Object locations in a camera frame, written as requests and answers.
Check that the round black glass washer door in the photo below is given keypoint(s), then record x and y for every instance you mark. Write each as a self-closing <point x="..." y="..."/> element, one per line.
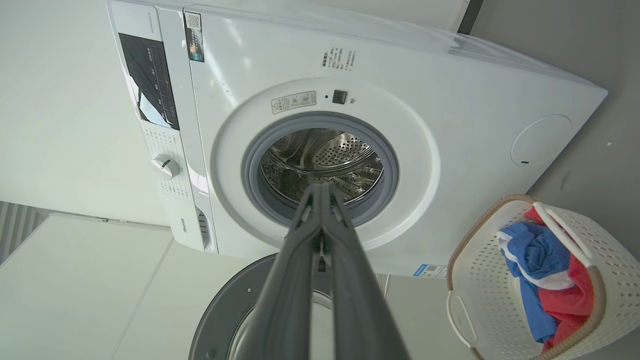
<point x="225" y="310"/>

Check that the white front-load washing machine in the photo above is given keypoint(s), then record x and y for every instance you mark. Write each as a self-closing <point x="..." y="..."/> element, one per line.
<point x="450" y="100"/>

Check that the black door lock latch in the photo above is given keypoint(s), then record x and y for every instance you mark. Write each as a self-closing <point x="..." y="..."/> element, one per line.
<point x="339" y="96"/>

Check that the white round control knob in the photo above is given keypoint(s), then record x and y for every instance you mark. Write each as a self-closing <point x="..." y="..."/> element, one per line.
<point x="165" y="166"/>

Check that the small black text sticker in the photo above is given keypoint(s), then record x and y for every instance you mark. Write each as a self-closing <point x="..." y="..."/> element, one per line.
<point x="339" y="58"/>

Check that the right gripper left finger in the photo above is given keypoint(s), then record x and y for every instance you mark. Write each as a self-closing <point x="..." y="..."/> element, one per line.
<point x="287" y="280"/>

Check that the red garment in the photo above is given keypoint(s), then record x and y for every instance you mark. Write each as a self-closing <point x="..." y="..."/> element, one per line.
<point x="570" y="305"/>

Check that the dark QR code sticker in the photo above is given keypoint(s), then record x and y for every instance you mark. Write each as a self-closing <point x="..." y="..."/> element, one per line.
<point x="194" y="37"/>

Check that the round white filter cover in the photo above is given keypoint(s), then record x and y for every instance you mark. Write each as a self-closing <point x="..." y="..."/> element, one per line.
<point x="541" y="140"/>

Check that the white warning label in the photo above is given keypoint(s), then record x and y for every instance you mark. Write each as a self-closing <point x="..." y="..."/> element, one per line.
<point x="293" y="102"/>

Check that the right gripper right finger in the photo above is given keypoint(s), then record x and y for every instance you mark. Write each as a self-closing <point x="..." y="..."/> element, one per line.
<point x="357" y="300"/>

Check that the blue energy label sticker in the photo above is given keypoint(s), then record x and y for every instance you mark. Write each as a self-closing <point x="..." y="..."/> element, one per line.
<point x="429" y="271"/>

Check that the stainless steel washer drum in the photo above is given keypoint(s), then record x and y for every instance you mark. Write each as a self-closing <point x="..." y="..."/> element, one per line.
<point x="325" y="155"/>

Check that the blue garment with white trim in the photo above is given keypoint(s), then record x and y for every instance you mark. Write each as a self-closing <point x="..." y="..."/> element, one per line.
<point x="537" y="250"/>

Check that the black washer control panel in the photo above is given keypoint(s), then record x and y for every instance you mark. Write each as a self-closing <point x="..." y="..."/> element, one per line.
<point x="150" y="80"/>

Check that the white perforated laundry basket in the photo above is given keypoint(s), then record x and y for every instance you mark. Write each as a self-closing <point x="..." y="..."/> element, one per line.
<point x="485" y="280"/>

